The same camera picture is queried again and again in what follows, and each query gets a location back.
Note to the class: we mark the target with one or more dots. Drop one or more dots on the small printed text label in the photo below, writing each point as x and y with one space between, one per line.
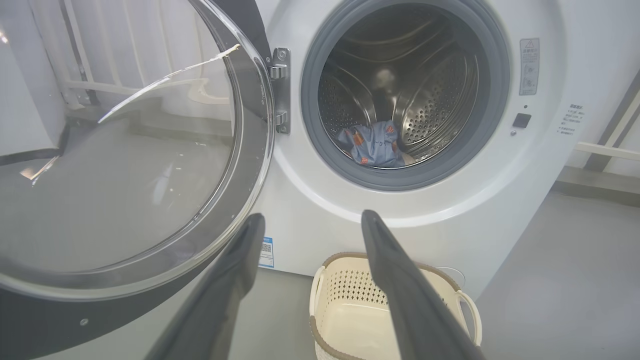
572 120

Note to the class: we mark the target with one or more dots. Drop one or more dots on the white washing machine body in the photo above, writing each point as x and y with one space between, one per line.
310 215

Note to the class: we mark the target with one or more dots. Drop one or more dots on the steel washing drum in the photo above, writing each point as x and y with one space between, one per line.
430 100

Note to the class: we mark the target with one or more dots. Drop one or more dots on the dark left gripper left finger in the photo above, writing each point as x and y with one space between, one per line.
215 300

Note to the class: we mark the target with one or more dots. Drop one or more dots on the round white filter cover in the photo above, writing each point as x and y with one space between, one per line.
452 275

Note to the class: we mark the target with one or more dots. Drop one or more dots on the blue energy label sticker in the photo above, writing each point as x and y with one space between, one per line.
266 252

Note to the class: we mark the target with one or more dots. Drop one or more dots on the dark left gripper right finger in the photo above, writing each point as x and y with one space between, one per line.
405 295

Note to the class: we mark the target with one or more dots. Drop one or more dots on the blue cartoon print garment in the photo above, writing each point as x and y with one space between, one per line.
375 145

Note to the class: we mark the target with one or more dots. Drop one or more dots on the white rail frame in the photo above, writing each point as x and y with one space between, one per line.
610 151

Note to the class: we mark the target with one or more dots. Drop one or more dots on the black door latch socket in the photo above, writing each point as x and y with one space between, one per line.
521 120

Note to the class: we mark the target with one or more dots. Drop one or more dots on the grey rubber door gasket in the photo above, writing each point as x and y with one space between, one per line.
310 115

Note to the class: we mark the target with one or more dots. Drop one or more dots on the black glass washing machine door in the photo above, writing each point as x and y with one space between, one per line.
50 320

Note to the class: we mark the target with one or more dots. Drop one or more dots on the grey warning sticker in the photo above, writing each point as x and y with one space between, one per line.
529 65

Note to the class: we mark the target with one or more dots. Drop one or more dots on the cream perforated laundry basket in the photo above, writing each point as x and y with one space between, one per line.
350 320

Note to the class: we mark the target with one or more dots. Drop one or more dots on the metal door hinge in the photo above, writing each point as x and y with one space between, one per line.
281 85

